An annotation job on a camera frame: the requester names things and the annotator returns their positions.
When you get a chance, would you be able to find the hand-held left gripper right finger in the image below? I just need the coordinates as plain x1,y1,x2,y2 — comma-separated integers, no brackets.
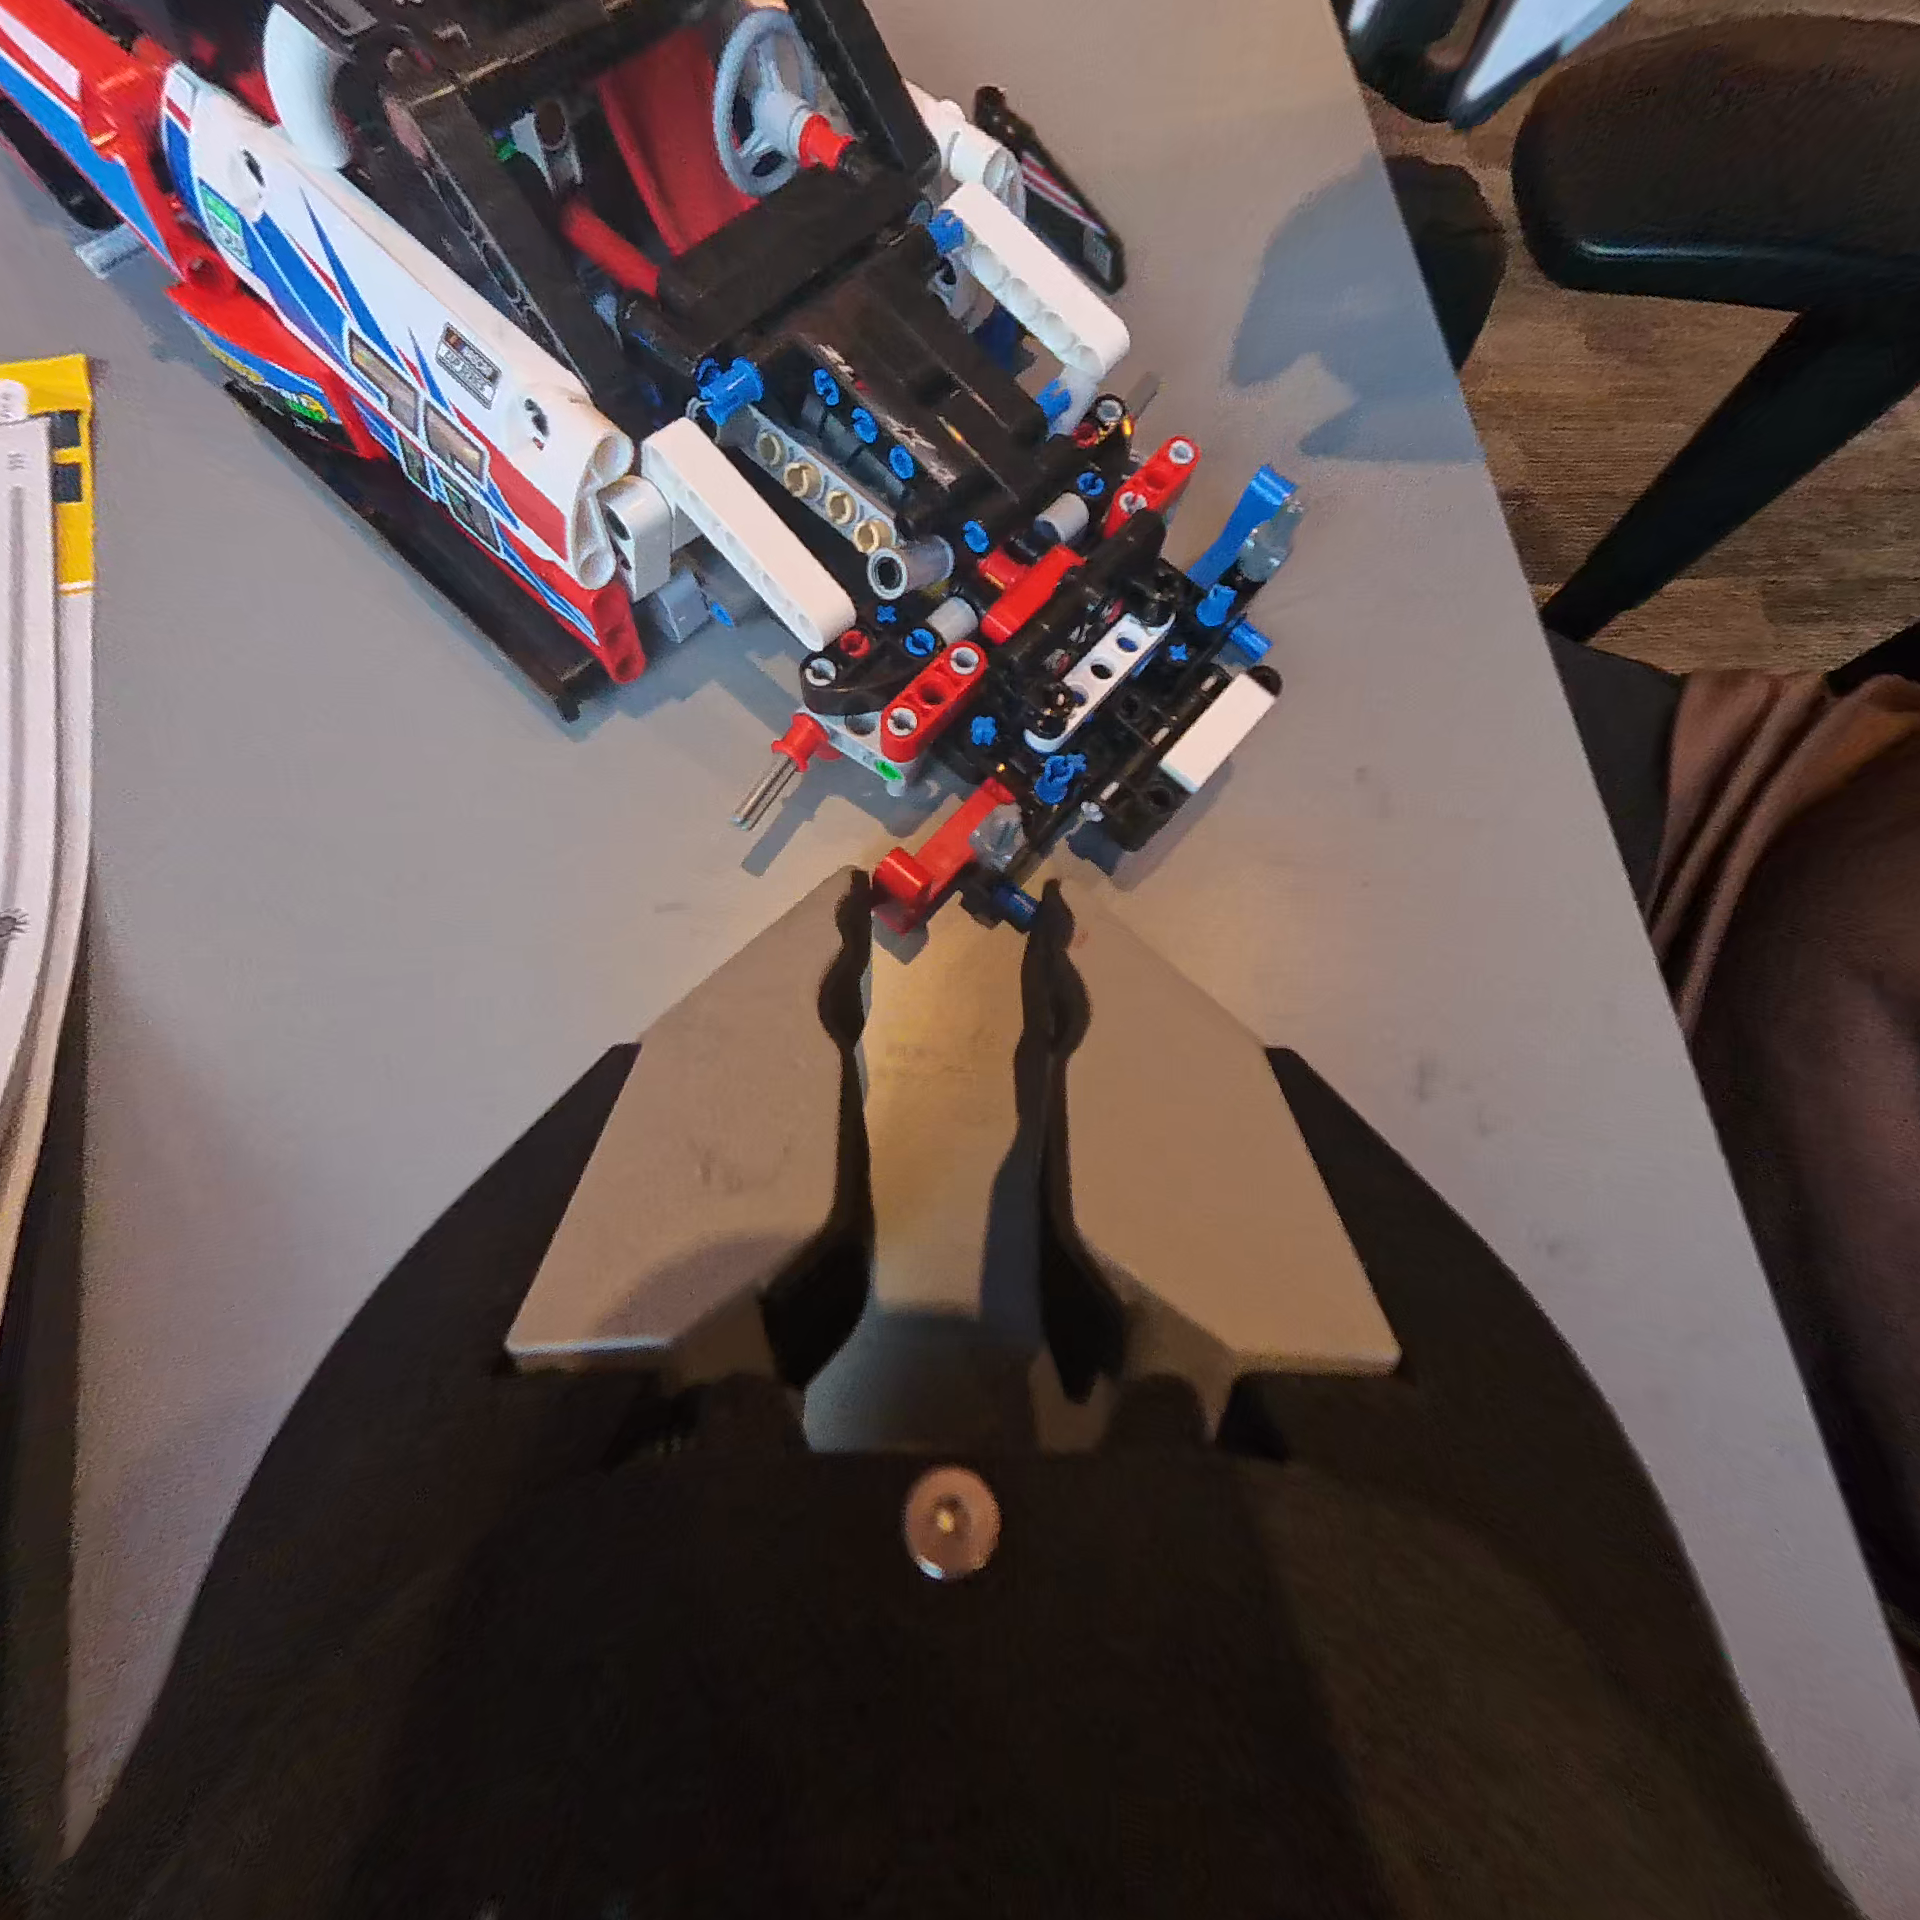
1022,877,1409,1404

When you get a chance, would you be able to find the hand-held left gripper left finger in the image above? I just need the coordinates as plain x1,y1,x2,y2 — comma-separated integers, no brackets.
506,866,877,1391

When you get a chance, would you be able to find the black striped toy brick panel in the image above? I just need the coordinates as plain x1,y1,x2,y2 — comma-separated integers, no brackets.
973,87,1130,295

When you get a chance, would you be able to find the grey desk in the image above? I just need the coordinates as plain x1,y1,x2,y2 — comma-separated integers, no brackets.
0,0,1920,1920

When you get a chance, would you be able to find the black garment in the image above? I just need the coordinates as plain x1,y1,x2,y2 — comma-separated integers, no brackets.
1544,630,1690,910

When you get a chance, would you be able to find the person's brown shirt torso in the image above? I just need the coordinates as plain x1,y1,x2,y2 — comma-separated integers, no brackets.
1643,667,1920,1668

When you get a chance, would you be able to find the open instruction booklet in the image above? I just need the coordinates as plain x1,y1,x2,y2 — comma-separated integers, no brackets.
0,357,104,1292

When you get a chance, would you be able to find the partly built toy brick car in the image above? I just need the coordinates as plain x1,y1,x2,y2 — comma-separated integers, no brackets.
0,0,1310,945

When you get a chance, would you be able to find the black office chair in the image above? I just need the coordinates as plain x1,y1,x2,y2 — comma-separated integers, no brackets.
1506,15,1920,650

